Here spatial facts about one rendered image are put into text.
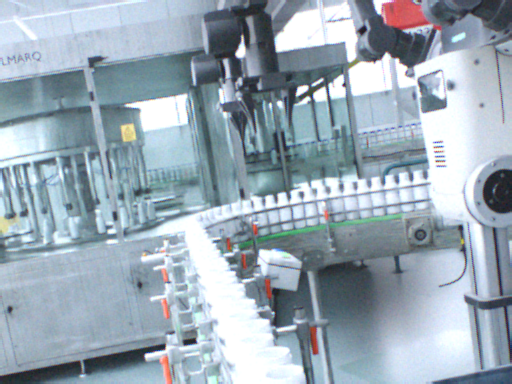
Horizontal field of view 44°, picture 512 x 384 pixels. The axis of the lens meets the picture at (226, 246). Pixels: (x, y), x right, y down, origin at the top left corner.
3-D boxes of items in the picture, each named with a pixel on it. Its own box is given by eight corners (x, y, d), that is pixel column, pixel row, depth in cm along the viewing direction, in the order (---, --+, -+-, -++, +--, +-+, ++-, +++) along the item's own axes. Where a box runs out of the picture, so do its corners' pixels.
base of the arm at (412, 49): (420, 74, 163) (438, 28, 162) (392, 62, 162) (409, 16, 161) (407, 79, 171) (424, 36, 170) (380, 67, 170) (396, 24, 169)
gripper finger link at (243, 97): (285, 128, 115) (277, 75, 114) (245, 134, 114) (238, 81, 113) (278, 131, 121) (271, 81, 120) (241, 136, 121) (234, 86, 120)
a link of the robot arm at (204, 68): (235, 25, 156) (230, 36, 164) (188, 32, 154) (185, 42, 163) (243, 75, 156) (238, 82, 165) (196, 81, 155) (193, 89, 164)
